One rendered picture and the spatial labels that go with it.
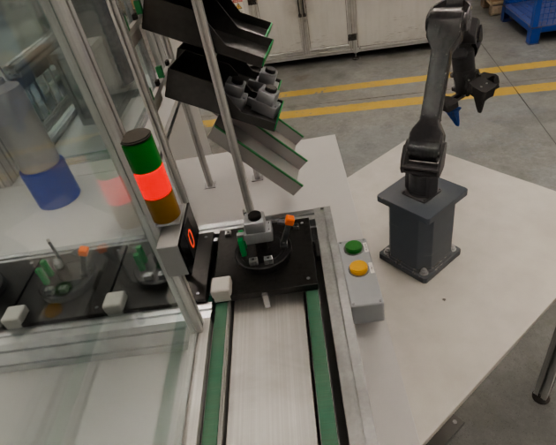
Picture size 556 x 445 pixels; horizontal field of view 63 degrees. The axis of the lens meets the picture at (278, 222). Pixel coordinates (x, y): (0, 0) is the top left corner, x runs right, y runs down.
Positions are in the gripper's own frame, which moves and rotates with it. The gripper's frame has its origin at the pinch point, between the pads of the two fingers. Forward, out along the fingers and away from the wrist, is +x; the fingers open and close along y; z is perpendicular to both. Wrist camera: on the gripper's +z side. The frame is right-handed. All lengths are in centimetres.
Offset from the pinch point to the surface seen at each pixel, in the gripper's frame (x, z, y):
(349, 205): 14.9, -9.1, -39.7
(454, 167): 20.5, -4.6, -2.9
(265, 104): -25, -11, -53
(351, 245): 4, 18, -54
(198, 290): -2, 9, -90
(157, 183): -37, 26, -86
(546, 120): 121, -109, 167
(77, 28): -61, 25, -84
